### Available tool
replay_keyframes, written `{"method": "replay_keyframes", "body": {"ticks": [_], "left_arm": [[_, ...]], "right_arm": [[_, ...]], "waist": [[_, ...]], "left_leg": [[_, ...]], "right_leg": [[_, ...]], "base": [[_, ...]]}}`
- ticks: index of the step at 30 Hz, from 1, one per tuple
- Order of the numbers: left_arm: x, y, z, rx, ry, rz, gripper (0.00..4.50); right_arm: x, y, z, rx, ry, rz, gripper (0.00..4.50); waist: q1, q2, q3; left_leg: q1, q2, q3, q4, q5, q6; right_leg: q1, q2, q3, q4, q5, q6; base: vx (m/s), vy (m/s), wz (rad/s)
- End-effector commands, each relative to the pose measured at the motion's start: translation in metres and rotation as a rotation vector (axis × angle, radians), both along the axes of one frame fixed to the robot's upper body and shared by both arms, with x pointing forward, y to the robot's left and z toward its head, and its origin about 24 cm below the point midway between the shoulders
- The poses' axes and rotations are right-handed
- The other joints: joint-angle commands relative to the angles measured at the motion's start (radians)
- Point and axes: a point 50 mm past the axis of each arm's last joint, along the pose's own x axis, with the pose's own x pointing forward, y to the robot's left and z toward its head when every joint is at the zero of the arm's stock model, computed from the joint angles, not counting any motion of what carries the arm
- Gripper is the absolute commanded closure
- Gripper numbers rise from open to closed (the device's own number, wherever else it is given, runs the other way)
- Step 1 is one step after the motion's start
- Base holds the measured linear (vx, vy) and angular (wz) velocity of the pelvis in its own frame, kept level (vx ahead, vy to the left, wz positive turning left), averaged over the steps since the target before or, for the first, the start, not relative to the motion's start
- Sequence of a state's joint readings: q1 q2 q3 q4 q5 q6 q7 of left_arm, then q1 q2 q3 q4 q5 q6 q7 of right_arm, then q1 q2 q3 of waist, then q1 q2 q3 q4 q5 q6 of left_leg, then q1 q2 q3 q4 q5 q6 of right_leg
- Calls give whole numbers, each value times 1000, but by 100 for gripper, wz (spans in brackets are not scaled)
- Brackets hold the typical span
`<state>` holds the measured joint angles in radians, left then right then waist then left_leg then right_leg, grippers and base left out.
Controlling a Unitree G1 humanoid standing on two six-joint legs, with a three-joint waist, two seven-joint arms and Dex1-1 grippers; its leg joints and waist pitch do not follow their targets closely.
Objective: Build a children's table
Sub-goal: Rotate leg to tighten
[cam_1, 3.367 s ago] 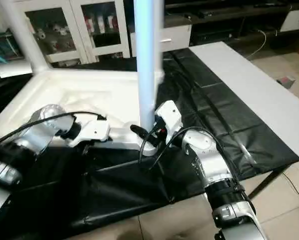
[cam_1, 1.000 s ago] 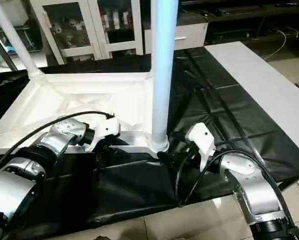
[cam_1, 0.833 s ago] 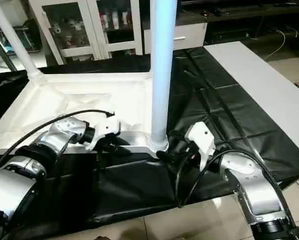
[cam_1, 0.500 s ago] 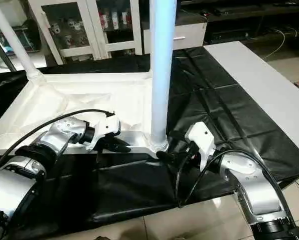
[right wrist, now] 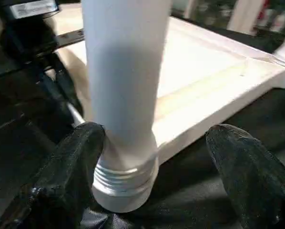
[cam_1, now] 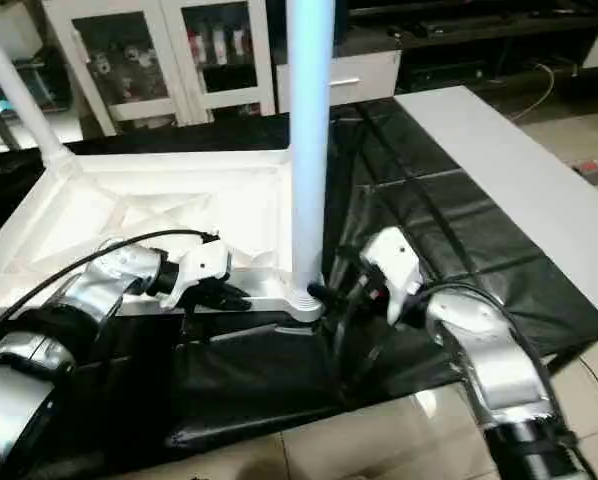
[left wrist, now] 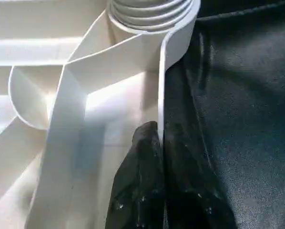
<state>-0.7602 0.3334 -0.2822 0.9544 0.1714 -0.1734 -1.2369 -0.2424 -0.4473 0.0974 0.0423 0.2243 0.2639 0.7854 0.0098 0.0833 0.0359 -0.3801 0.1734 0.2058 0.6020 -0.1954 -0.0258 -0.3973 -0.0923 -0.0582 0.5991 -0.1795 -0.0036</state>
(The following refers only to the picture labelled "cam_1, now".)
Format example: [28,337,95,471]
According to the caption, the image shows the white plastic table top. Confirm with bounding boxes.
[0,148,325,323]

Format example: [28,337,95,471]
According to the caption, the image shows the white plastic table leg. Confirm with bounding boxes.
[0,10,80,173]
[284,0,336,301]

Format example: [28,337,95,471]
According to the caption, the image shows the black work mat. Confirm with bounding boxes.
[0,95,598,451]

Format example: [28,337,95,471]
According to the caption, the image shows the white glass door cabinet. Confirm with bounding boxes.
[41,0,280,136]

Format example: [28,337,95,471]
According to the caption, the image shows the small grey pink object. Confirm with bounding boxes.
[571,158,598,186]

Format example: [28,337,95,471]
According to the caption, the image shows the white drawer cabinet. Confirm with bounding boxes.
[334,0,598,101]

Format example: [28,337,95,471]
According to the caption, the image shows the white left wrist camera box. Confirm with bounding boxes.
[169,238,232,306]

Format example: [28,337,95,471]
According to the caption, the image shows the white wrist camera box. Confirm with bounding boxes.
[359,227,425,323]
[169,238,232,306]

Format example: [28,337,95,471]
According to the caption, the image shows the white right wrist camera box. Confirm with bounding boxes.
[359,227,425,323]

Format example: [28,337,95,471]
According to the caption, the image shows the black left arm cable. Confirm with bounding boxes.
[0,230,220,341]

